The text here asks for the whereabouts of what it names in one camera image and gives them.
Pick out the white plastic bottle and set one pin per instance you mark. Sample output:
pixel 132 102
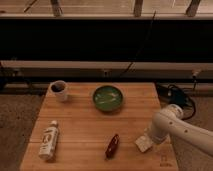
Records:
pixel 49 140

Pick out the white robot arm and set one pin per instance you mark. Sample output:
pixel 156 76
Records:
pixel 168 120

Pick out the white sponge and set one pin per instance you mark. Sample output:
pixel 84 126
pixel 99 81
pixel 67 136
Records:
pixel 144 143

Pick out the white cup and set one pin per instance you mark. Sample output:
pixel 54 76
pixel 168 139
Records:
pixel 59 89

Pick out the wall power outlet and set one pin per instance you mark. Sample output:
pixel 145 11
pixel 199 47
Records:
pixel 106 73

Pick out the green bowl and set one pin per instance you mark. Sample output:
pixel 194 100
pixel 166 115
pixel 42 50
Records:
pixel 107 98

